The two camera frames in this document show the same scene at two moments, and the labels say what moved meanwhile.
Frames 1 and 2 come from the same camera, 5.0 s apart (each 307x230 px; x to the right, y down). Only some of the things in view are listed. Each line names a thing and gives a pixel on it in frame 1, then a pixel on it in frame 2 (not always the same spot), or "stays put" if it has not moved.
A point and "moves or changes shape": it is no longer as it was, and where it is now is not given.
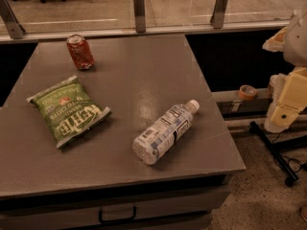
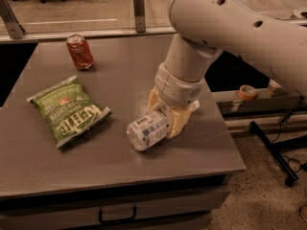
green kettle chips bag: [66, 109] stays put
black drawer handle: [134, 215] stays put
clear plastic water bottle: [161, 134] moves or changes shape
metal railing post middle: [139, 11] stays put
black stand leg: [274, 149] stays put
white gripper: [297, 42] to [177, 90]
